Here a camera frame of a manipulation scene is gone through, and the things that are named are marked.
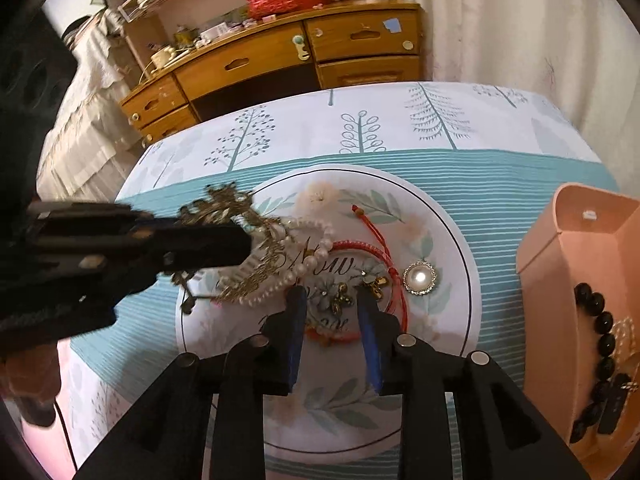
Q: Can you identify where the small gold charm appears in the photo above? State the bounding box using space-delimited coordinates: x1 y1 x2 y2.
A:
360 271 390 302

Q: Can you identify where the white floral curtain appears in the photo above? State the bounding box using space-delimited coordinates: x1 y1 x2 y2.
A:
406 0 639 195

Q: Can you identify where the white lace-covered furniture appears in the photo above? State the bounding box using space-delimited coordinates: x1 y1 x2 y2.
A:
36 9 142 202

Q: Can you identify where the round pearl brooch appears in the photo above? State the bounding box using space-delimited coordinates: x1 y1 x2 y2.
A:
401 260 438 296

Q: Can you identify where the tree-print tablecloth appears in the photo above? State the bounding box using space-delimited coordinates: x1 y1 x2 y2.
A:
52 80 622 480

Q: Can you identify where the black bead bracelet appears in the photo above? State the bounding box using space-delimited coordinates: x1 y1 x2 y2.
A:
568 282 633 444

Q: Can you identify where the wooden desk with drawers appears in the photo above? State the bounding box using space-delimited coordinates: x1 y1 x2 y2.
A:
120 0 426 144

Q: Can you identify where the left human hand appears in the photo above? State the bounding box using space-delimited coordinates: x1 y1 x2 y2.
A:
1 344 61 428

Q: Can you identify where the pink plastic tray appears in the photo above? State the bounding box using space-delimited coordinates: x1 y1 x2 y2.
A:
515 182 640 480

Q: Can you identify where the red cord bracelet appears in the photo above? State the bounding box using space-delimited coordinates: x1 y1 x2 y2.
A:
304 204 409 346

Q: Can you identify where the gold chain comb ornament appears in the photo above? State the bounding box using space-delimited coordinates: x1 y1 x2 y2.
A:
171 183 291 315

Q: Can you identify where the silver flower brooch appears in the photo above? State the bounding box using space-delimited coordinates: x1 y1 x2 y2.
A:
310 278 355 318

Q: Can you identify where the white pearl necklace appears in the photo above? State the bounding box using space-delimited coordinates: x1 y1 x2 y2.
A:
238 216 335 309

